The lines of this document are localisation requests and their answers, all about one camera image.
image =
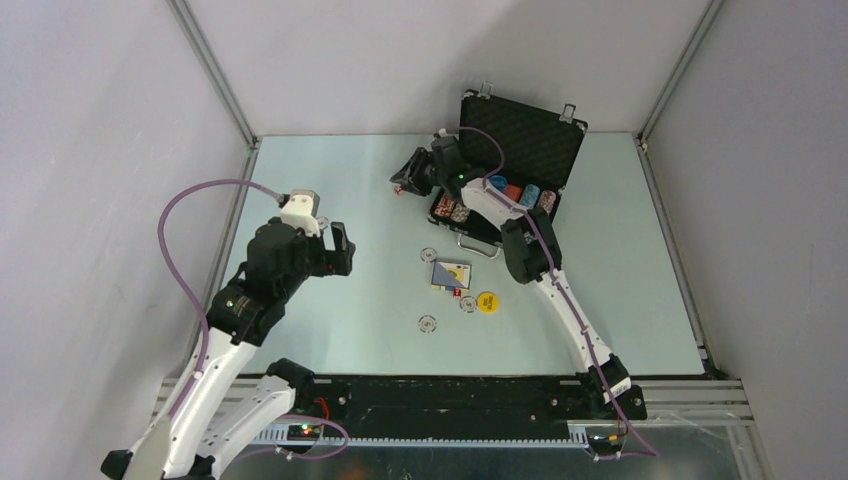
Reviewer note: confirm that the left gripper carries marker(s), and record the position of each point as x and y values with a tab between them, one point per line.
332	262

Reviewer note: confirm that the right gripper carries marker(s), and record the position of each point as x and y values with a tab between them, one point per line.
409	175

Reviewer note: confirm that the blue playing card deck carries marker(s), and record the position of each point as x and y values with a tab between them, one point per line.
450	275

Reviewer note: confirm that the black poker set case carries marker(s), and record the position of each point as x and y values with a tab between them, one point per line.
523	143

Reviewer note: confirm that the yellow big blind button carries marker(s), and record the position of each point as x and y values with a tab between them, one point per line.
488	302

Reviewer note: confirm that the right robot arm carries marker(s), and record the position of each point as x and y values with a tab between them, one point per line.
531	250

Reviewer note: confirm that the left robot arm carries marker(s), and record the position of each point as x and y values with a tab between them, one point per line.
183	440

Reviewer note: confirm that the red poker chip stack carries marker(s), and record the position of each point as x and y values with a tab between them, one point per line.
444	207

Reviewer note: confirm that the grey poker chip stack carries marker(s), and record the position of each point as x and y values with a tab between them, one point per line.
460	214

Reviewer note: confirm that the white poker chip near deck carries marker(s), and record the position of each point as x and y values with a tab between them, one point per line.
428	255

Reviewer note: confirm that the blue dealer button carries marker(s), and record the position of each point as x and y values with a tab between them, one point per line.
498	182

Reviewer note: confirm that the red card deck in case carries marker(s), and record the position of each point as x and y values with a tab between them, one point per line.
512	192

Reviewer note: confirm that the white poker chip front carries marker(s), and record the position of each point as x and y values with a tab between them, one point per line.
427	324

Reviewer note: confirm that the light blue chip stack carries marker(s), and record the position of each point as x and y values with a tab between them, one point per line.
530	196

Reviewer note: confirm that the white poker chip by die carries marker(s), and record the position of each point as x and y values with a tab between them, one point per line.
468	304

